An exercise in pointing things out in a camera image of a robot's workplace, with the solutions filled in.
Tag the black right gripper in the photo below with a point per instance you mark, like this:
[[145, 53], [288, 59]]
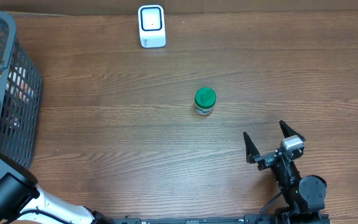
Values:
[[266, 160]]

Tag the dark grey plastic basket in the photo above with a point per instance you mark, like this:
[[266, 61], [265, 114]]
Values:
[[20, 96]]

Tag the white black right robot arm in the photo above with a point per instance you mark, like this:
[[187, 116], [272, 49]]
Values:
[[300, 199]]

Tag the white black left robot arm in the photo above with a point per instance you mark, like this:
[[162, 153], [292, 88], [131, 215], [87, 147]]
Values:
[[21, 198]]

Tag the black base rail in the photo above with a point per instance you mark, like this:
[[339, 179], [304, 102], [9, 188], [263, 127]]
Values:
[[197, 220]]

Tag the white barcode scanner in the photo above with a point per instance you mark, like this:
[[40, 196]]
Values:
[[152, 26]]

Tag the green lid jar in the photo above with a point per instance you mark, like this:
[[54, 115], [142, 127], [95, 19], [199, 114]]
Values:
[[205, 100]]

